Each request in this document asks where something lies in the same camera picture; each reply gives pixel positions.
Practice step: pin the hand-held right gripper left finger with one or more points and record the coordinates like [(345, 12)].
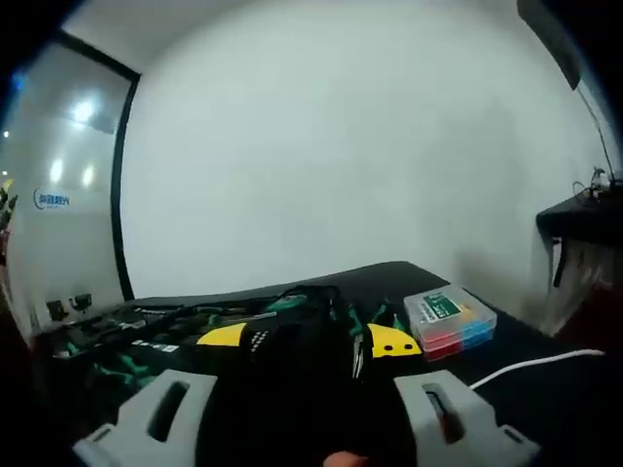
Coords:
[(146, 438)]

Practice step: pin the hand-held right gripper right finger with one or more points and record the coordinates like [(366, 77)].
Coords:
[(482, 438)]

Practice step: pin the black toolbox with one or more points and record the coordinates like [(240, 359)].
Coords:
[(97, 352)]

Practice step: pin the person's right hand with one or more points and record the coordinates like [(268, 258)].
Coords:
[(348, 460)]

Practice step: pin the clear plastic parts box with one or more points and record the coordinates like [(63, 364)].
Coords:
[(452, 323)]

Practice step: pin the black side table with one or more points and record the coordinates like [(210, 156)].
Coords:
[(579, 219)]

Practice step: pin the blue logo sticker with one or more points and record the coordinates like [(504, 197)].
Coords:
[(51, 199)]

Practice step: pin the wall socket panel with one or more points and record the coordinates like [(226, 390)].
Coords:
[(70, 305)]

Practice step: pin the glass door with black frame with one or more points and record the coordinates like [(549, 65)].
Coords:
[(63, 160)]

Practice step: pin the dark wall-mounted screen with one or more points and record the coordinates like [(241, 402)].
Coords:
[(552, 39)]

